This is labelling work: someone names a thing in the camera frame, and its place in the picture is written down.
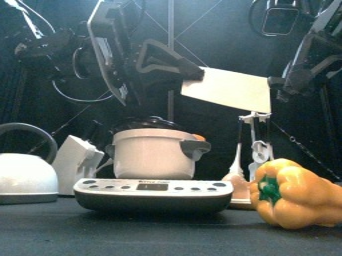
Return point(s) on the white toy spatula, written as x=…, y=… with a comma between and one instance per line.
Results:
x=236, y=166

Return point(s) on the white toy utensil stand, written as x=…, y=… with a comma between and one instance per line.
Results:
x=256, y=116

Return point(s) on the yellow toy bell pepper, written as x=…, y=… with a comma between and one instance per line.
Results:
x=298, y=196

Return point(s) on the white toy cooking pot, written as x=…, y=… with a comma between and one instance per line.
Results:
x=151, y=156

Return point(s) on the grey metal frame pole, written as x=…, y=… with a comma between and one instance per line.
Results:
x=170, y=20

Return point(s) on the white toy induction cooktop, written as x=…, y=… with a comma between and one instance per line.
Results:
x=154, y=196

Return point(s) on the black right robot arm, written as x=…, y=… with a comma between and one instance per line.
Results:
x=281, y=21

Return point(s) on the white toy slotted utensil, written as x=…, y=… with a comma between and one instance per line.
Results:
x=261, y=148

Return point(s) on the white toy toaster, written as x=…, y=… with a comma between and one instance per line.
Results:
x=74, y=163

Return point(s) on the black pot lid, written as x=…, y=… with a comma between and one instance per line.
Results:
x=147, y=124

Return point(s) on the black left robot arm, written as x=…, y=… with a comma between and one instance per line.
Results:
x=45, y=43

